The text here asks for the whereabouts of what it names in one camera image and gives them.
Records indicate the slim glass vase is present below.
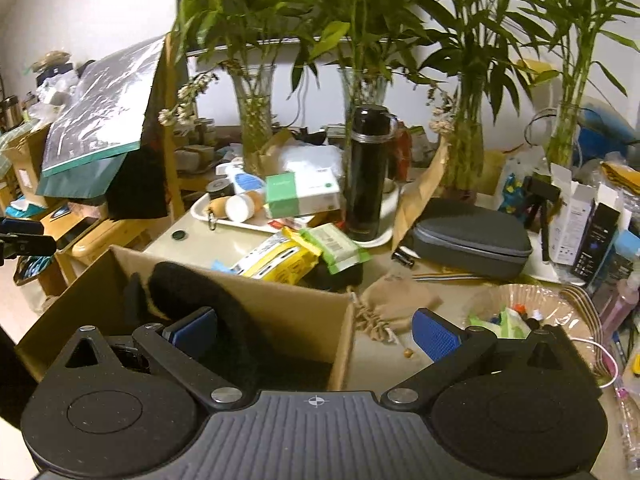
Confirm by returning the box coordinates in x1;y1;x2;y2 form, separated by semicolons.
440;72;485;198
545;100;583;168

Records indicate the green wet wipes packet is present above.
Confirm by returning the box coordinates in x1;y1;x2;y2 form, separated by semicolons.
300;223;371;275

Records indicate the white cable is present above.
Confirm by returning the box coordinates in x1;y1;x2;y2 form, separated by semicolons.
570;337;621;389

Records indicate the black carton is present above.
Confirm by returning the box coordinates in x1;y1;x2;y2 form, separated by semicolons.
570;202;624;281

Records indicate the pink bottle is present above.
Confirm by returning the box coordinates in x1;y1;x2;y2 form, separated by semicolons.
597;280;640;342

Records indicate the open cardboard carton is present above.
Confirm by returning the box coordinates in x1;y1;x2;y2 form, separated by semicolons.
2;125;52;197

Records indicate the grey zip case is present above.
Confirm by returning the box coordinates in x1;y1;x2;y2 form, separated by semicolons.
410;198;534;281

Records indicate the white plastic bag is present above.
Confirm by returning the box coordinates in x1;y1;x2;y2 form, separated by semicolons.
277;144;346;181

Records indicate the beige drawstring pouch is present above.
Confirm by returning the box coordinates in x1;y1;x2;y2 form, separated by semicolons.
350;272;443;347

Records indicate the black thermos bottle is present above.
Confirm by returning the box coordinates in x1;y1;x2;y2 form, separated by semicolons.
344;105;401;242

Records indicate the tan bottle with carabiner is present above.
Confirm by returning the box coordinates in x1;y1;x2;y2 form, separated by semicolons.
206;197;231;232

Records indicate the brown cardboard box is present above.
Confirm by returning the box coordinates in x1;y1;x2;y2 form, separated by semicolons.
14;245;357;396

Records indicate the clear green-edged zip bag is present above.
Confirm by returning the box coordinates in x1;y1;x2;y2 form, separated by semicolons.
35;37;168;198

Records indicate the tan jar with white lid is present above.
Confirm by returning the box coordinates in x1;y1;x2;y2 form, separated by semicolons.
225;191;266;222

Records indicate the bag of colourful pieces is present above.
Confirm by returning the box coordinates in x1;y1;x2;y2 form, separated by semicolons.
495;157;547;217

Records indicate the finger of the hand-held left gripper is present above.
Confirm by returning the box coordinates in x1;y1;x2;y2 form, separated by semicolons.
0;235;57;261
0;217;45;236

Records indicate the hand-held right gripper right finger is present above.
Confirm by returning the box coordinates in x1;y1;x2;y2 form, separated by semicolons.
380;308;603;409

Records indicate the yellow white snack packet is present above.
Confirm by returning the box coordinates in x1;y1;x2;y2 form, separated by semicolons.
235;227;321;286

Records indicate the long brown paper wrap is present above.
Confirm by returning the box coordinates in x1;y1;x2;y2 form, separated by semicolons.
392;137;451;252

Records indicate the black round tin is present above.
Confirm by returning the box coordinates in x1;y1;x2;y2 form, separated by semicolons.
207;178;235;200

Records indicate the clear plastic bottle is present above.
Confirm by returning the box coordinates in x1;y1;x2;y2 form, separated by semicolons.
612;375;640;461

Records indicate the dried white flower sprig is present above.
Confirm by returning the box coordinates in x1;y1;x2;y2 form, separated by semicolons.
427;85;454;134
159;72;219;128

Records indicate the white carton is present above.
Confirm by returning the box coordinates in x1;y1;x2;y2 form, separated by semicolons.
550;162;603;267

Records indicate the red orange box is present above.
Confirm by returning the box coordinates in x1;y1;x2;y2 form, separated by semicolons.
395;125;417;182

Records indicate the crumpled green wrapper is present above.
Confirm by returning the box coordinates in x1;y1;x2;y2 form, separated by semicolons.
467;307;531;339

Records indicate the white plastic tray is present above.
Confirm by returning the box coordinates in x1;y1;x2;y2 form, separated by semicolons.
190;192;321;235

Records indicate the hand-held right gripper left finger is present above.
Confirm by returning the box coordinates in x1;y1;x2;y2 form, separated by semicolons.
47;306;246;408

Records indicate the lucky bamboo plant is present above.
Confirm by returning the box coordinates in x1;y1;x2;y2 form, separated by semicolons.
400;0;561;126
520;0;640;111
290;0;441;111
142;0;321;111

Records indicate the small black tripod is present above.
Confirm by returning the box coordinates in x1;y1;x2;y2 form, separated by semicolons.
522;172;562;262

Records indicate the blue white tube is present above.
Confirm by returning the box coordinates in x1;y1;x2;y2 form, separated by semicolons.
220;162;267;193

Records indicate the small brown paper bag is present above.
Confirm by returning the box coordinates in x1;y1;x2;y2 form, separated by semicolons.
250;130;297;177

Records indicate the green white tissue box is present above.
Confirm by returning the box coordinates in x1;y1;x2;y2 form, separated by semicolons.
264;167;342;220

